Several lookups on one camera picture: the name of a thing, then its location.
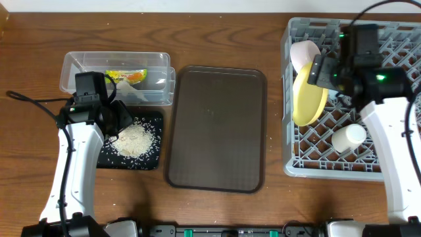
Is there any pile of rice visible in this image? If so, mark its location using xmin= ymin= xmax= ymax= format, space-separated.
xmin=101 ymin=120 xmax=162 ymax=165

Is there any yellow round plate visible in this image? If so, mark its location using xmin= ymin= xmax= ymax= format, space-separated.
xmin=292 ymin=63 xmax=329 ymax=126

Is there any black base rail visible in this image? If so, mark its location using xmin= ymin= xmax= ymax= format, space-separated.
xmin=101 ymin=217 xmax=362 ymax=237

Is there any pink white bowl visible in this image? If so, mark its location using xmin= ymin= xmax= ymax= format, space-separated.
xmin=290 ymin=40 xmax=321 ymax=72

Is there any green orange snack wrapper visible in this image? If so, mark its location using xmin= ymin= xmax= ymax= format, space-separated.
xmin=105 ymin=69 xmax=147 ymax=85

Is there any dark brown serving tray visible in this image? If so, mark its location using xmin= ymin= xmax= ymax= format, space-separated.
xmin=164 ymin=66 xmax=267 ymax=194

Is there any white tissue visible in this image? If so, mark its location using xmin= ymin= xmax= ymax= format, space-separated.
xmin=116 ymin=81 xmax=147 ymax=101

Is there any black plastic tray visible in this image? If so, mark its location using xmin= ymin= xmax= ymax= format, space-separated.
xmin=95 ymin=107 xmax=165 ymax=171

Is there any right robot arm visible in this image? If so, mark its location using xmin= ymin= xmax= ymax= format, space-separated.
xmin=308 ymin=55 xmax=420 ymax=236

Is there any clear plastic waste bin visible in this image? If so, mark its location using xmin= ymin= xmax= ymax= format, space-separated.
xmin=59 ymin=51 xmax=176 ymax=106

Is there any white green cup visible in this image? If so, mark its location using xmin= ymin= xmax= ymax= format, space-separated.
xmin=332 ymin=124 xmax=367 ymax=153

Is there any grey plastic dishwasher rack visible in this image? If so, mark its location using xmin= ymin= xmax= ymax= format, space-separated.
xmin=280 ymin=17 xmax=420 ymax=181

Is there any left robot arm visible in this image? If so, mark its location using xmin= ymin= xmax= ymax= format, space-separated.
xmin=22 ymin=100 xmax=134 ymax=236

